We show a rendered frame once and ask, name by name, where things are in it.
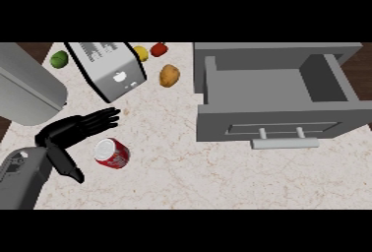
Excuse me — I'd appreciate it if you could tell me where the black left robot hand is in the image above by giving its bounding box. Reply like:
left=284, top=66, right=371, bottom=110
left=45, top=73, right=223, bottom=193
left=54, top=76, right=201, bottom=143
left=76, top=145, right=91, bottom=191
left=35, top=106, right=123, bottom=185

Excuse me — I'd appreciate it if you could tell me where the red soda can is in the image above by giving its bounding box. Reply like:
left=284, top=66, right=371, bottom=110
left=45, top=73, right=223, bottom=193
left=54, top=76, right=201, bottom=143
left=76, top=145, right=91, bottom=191
left=94, top=137, right=133, bottom=170

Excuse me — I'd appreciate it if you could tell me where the grey open drawer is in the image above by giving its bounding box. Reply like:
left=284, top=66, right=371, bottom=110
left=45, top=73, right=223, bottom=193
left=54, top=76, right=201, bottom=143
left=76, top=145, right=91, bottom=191
left=203, top=53, right=362, bottom=106

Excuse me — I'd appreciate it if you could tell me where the large pale grey appliance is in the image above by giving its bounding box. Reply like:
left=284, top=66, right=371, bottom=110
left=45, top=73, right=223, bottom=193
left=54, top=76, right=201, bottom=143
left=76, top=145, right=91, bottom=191
left=0, top=42, right=68, bottom=127

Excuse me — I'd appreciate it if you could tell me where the silver toaster with black rim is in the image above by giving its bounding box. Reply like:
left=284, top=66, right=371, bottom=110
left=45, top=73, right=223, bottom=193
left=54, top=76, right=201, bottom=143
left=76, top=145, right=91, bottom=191
left=64, top=42, right=148, bottom=104

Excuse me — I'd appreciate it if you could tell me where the green lime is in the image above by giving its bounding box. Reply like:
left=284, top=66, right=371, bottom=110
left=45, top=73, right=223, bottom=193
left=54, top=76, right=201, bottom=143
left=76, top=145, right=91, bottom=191
left=49, top=49, right=70, bottom=70

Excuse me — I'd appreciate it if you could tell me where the brown potato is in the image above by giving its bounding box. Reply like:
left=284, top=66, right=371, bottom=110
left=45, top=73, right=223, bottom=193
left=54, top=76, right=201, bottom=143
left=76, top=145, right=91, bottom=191
left=159, top=63, right=182, bottom=89

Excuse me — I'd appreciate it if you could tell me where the yellow lemon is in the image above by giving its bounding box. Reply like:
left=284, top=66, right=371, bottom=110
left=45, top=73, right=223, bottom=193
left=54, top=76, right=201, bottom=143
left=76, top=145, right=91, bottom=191
left=133, top=45, right=150, bottom=63

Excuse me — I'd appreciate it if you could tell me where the red apple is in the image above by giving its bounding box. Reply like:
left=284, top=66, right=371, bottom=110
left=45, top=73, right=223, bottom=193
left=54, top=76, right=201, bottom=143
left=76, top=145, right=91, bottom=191
left=150, top=42, right=170, bottom=58

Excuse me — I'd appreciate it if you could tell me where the grey drawer front with handle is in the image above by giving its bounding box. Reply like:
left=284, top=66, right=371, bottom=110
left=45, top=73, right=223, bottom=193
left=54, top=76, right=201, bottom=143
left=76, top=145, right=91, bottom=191
left=195, top=99, right=372, bottom=151

